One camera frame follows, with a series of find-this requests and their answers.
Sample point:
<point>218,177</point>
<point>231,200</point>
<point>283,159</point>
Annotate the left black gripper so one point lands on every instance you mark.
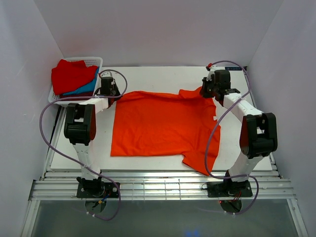
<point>115,87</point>

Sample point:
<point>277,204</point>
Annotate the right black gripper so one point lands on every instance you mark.
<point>203,91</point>

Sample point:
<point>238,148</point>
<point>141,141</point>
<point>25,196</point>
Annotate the orange t shirt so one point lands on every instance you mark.
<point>149,124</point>

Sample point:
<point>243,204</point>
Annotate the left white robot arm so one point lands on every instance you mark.
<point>80,129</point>

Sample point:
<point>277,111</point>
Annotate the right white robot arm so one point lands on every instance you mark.
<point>258,135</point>

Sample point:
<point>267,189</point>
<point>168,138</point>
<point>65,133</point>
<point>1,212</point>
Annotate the blue table label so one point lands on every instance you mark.
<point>234,68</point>

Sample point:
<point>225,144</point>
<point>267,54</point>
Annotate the blue t shirt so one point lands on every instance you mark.
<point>88,88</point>

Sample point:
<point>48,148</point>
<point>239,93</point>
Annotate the dark maroon t shirt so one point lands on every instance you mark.
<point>77,95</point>

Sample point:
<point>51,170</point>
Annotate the white plastic basket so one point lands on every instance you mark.
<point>90,61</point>

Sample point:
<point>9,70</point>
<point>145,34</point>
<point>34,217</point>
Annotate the red t shirt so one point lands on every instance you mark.
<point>69,76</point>

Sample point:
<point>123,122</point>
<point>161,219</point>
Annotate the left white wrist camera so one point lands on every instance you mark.
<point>106,74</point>

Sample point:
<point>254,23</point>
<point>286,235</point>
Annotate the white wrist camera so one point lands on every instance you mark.
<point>211,70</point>
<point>106,74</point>

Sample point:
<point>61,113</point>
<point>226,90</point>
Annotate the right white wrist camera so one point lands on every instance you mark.
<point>211,70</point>

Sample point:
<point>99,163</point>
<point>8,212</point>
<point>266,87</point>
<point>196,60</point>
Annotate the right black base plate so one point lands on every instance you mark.
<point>229,189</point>

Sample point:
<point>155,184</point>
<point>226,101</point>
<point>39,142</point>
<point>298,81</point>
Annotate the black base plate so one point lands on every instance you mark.
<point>97,190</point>
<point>229,189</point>

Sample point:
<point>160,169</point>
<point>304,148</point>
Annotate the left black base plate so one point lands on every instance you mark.
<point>97,190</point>

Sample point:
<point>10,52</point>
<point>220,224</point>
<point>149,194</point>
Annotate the aluminium frame rails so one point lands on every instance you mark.
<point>137,185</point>

